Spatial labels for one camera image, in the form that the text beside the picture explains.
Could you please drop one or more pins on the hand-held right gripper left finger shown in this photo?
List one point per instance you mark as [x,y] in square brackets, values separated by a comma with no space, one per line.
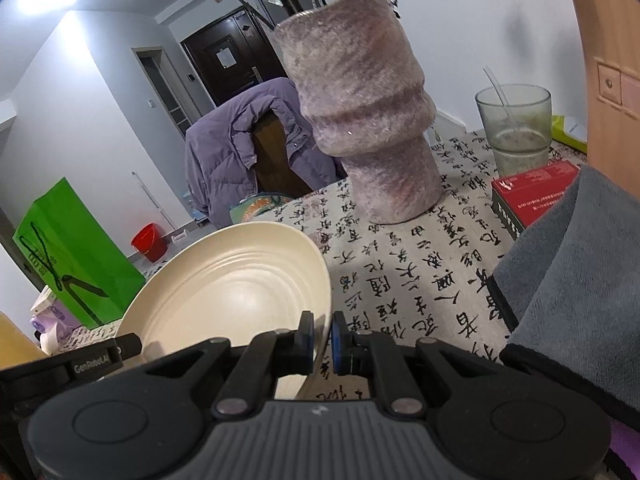
[295,350]

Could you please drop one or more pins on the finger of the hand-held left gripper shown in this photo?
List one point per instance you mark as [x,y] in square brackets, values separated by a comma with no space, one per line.
[130,346]

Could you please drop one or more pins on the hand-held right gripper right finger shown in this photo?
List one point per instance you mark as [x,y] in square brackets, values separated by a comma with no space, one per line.
[341,345]

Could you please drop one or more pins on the cream plate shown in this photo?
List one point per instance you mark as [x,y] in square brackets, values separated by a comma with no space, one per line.
[225,290]

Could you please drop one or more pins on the white tissue paper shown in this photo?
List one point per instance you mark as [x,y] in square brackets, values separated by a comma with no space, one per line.
[50,342]

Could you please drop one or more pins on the yellow thermos jug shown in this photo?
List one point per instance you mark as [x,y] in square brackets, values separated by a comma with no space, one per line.
[15,345]

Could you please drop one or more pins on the purple tissue pack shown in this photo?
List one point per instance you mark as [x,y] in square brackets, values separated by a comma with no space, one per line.
[55,317]

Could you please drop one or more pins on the white flat box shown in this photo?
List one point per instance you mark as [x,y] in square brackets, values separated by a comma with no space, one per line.
[40,302]

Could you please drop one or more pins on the printed tablecloth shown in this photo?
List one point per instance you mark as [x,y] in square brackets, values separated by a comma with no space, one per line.
[400,270]

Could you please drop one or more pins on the red bucket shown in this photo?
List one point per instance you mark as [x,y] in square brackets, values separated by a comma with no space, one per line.
[150,245]

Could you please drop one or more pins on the green paper bag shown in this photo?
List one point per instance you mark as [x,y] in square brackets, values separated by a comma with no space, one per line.
[80,240]

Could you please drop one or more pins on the white mop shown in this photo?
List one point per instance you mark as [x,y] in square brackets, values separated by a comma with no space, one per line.
[150,200]

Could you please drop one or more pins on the patterned seat cushion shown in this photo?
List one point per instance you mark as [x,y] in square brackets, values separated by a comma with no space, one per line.
[255,207]

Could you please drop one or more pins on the wooden chair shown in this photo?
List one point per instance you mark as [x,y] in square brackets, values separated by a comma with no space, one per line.
[270,160]

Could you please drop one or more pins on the purple padded jacket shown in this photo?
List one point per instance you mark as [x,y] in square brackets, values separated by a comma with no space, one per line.
[220,160]

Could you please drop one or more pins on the pink textured vase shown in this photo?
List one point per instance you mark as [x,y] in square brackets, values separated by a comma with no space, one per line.
[365,135]

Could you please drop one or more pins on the grey and purple cloth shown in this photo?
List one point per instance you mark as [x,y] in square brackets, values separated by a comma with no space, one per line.
[575,285]

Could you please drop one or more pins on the red box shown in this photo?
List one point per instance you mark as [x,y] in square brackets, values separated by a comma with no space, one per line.
[535,185]

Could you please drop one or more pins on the grey interior doorway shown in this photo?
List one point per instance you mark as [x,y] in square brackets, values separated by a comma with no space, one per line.
[160,85]

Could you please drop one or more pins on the glass cup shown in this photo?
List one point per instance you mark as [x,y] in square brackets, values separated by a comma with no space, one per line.
[515,125]

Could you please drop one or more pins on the dark entrance door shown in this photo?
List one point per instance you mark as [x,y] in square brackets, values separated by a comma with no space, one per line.
[210,75]

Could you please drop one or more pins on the drinking straw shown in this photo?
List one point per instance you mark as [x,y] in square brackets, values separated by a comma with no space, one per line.
[492,82]

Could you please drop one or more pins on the lime green packet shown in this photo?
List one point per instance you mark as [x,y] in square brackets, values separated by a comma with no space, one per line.
[567,130]

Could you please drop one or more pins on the beige suitcase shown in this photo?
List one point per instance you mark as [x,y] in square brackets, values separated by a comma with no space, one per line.
[615,60]

